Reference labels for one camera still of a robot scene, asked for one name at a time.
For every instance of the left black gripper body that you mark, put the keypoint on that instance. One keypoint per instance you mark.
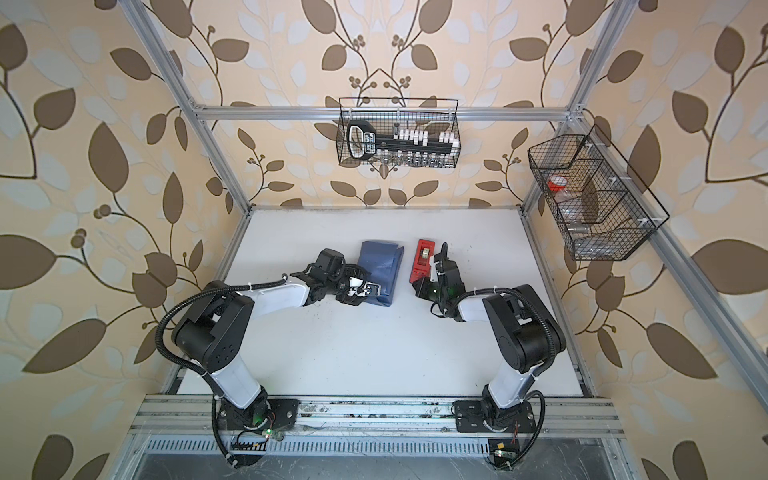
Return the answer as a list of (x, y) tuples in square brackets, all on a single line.
[(339, 285)]

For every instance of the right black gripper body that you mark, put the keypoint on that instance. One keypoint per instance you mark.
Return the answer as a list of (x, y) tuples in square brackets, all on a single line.
[(441, 296)]

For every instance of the light blue wrapping paper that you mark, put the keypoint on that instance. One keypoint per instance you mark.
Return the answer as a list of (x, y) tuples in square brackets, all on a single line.
[(382, 261)]

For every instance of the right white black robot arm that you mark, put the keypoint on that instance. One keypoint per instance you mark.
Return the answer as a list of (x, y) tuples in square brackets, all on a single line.
[(527, 334)]

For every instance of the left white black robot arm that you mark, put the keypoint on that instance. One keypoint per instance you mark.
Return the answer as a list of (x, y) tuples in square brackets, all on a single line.
[(205, 332)]

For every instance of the red tape dispenser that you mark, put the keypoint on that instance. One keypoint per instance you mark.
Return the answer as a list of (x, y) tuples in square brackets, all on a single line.
[(422, 263)]

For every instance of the black socket wrench set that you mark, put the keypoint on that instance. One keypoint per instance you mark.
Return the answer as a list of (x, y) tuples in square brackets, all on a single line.
[(363, 141)]

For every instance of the red capped clear container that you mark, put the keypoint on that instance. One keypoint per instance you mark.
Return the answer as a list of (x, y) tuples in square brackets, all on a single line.
[(557, 184)]

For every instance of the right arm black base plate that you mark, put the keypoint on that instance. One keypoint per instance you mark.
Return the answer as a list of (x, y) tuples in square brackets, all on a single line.
[(482, 416)]

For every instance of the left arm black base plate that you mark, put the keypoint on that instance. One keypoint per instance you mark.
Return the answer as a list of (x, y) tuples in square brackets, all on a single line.
[(273, 413)]

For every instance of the black wire basket back wall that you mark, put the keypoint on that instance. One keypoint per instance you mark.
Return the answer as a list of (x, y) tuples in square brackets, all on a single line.
[(433, 114)]

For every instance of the black wire basket wall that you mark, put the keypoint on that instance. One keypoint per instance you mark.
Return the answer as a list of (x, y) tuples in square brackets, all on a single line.
[(607, 210), (433, 114)]

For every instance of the black wire basket right wall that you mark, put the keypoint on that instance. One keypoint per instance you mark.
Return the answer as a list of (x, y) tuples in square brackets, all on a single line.
[(607, 210)]

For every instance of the aluminium front rail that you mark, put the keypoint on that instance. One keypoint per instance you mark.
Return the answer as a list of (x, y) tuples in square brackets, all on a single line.
[(565, 417)]

